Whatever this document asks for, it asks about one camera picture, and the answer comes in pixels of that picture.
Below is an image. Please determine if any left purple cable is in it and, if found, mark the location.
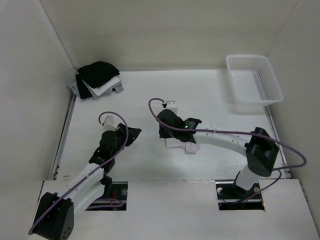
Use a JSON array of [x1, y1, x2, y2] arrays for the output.
[[27, 111, 130, 236]]

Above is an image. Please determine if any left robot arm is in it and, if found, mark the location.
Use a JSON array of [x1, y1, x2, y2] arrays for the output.
[[29, 123, 142, 240]]

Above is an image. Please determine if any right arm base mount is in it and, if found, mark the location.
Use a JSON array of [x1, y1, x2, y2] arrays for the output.
[[215, 181, 265, 211]]

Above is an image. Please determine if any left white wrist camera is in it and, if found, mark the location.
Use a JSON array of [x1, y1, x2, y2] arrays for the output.
[[102, 115, 118, 132]]

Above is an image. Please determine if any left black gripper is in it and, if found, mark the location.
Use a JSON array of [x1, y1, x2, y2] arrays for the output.
[[111, 123, 141, 157]]

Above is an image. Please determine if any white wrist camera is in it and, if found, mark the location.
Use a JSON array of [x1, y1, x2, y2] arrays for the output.
[[102, 115, 118, 132], [162, 100, 178, 115]]

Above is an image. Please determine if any white folded tank top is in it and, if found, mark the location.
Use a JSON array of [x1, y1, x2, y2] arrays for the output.
[[82, 76, 121, 97]]

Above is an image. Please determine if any black folded tank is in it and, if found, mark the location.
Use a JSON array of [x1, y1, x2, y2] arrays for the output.
[[75, 74, 93, 100], [77, 61, 120, 89]]

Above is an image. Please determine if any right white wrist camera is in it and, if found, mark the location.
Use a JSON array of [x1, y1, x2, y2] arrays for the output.
[[162, 100, 178, 115]]

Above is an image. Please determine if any white plastic basket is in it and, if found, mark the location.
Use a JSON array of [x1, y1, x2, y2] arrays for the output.
[[225, 54, 284, 108]]

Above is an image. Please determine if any white tank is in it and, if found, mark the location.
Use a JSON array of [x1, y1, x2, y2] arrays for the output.
[[82, 76, 121, 97], [164, 138, 200, 155]]

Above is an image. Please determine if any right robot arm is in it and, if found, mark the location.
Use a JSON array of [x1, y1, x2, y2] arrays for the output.
[[156, 109, 279, 200]]

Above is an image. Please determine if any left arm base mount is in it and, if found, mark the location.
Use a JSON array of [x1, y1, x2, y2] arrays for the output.
[[86, 181, 129, 211]]

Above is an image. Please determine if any grey folded tank top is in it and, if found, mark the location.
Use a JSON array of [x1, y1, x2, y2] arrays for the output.
[[67, 78, 124, 97]]

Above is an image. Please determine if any lower black folded tank top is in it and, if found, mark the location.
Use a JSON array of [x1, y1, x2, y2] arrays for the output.
[[75, 74, 93, 100]]

